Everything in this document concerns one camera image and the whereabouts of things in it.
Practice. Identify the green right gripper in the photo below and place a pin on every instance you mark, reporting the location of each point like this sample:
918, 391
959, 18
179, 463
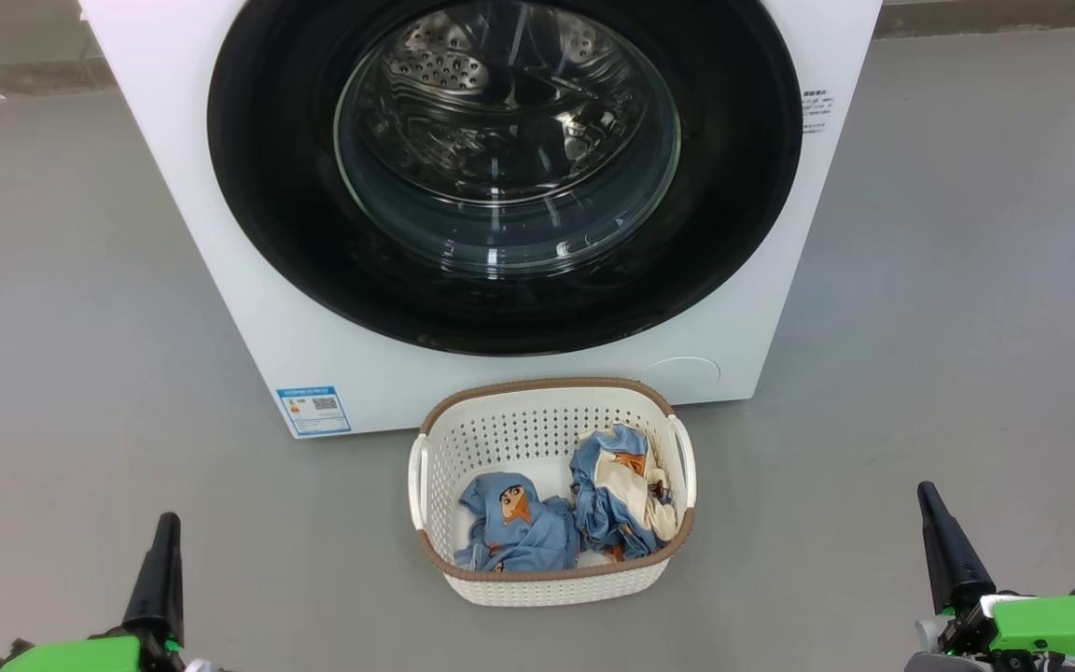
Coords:
1051, 630

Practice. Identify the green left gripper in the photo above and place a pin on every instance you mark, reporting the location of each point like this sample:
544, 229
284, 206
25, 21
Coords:
80, 657

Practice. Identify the blue and cream garment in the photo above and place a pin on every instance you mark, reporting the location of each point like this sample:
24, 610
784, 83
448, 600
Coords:
617, 485

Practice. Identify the blue cartoon print garment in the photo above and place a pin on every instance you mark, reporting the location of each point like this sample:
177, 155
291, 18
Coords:
528, 537

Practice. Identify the black-rimmed glass washer door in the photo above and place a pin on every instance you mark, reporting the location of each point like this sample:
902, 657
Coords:
267, 187

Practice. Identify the white front-load washing machine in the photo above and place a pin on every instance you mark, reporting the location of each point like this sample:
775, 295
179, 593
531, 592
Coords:
174, 187

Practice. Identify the blue energy label sticker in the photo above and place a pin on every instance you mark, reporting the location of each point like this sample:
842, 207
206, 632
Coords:
314, 411

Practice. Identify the round white filter cover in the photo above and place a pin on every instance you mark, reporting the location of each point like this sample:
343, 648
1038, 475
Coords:
682, 378

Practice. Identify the white laundry basket brown rim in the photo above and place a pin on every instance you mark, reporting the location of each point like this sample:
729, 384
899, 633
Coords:
537, 588

